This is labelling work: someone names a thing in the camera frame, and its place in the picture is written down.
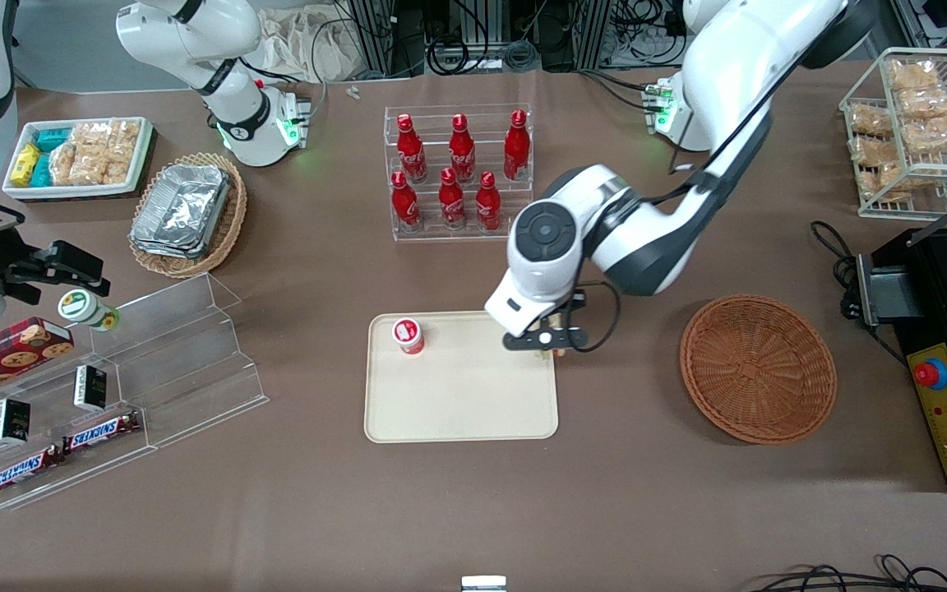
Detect clear fried snack bag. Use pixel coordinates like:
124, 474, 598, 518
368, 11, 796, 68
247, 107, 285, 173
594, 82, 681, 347
848, 136, 895, 167
901, 115, 947, 155
887, 59, 941, 92
855, 163, 935, 204
847, 102, 894, 138
897, 86, 947, 121

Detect yellow snack packet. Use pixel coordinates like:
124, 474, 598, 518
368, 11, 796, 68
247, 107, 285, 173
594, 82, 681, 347
11, 144, 42, 187

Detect green lid small bottle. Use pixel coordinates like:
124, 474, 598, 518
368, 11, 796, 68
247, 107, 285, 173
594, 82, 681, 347
58, 289, 122, 333

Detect red cola bottle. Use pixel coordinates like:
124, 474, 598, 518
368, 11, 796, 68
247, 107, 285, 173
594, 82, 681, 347
503, 110, 532, 182
438, 168, 468, 231
474, 171, 502, 233
396, 113, 428, 184
390, 171, 423, 232
449, 114, 477, 183

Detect white rectangular snack bin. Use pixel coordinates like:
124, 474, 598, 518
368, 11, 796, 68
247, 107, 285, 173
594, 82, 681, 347
2, 117, 155, 201

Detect clear acrylic step shelf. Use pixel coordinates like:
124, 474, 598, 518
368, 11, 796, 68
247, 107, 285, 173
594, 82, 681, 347
0, 349, 159, 512
83, 273, 270, 450

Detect red white yogurt cup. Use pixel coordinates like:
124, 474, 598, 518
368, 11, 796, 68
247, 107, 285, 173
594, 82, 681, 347
392, 317, 427, 356

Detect small black carton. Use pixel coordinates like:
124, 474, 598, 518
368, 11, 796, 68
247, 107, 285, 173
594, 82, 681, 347
0, 398, 32, 446
73, 366, 109, 413

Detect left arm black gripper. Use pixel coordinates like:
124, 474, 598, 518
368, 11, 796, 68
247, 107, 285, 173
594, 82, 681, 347
503, 289, 591, 354

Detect black floor cable bundle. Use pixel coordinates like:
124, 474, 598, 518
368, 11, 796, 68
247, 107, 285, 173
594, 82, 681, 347
749, 554, 947, 592

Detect red plaid cookie box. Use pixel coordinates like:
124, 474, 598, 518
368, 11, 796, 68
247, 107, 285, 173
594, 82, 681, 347
0, 317, 76, 409

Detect white wire rack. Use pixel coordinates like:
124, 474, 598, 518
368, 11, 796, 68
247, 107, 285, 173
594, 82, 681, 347
838, 48, 947, 220

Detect black arm base cable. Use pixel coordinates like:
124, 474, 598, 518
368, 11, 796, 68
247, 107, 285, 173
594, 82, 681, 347
579, 69, 657, 113

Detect cream plastic tray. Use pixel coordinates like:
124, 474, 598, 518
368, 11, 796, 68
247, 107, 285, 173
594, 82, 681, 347
364, 309, 560, 444

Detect round brown wicker basket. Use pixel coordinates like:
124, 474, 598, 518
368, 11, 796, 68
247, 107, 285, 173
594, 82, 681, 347
679, 294, 838, 446

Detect stack of foil trays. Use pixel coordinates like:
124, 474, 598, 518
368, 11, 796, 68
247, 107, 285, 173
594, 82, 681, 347
129, 164, 233, 261

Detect grey metal bracket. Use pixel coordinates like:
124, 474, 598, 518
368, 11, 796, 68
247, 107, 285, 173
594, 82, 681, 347
857, 253, 928, 327

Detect clear acrylic bottle rack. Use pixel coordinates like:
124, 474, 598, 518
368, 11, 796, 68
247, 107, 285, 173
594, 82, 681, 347
384, 104, 534, 243

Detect clear rice cracker bag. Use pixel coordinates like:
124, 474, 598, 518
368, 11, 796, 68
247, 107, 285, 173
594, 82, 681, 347
50, 141, 85, 187
71, 123, 110, 185
104, 118, 142, 185

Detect oval tan wicker basket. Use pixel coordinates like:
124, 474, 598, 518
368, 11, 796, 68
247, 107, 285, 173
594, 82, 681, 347
128, 152, 248, 280

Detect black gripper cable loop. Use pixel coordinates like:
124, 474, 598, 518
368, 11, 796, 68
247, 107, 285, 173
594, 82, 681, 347
568, 280, 623, 354

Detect snickers chocolate bar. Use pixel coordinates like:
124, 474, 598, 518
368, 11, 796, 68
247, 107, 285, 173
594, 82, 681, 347
0, 444, 64, 497
62, 410, 142, 456

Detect black power cable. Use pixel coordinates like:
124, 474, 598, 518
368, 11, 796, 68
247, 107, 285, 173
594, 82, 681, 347
810, 220, 908, 367

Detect black coiled cable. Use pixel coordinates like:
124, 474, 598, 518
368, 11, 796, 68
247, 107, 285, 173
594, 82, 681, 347
427, 35, 472, 76

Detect beige cloth bag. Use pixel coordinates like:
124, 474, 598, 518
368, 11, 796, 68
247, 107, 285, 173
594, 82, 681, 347
258, 5, 361, 84

